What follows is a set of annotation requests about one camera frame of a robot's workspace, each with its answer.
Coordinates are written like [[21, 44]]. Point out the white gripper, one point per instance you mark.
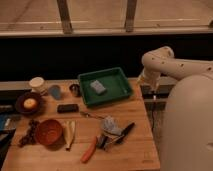
[[149, 77]]

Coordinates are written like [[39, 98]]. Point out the black dish brush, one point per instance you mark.
[[107, 139]]

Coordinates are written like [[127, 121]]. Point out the dark grape bunch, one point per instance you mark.
[[29, 137]]

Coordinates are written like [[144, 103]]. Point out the yellow round fruit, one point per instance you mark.
[[30, 103]]

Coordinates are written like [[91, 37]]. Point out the blue object at left edge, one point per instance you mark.
[[8, 123]]

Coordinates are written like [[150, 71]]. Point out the yellow banana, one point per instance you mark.
[[69, 133]]

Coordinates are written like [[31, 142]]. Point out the blue cup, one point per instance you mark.
[[55, 92]]

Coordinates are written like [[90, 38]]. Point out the orange carrot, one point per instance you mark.
[[90, 151]]

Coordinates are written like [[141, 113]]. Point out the black rectangular block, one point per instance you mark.
[[65, 108]]

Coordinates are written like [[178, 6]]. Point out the dark brown plate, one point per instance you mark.
[[19, 103]]

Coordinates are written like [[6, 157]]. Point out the metal spoon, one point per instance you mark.
[[85, 114]]

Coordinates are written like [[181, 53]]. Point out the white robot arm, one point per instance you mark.
[[187, 131]]

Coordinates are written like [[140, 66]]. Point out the white cup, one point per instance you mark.
[[38, 85]]

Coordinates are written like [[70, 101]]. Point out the green plastic tray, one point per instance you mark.
[[113, 80]]

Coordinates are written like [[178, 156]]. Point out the red bowl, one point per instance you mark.
[[48, 132]]

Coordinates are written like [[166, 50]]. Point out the blue sponge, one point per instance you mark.
[[98, 87]]

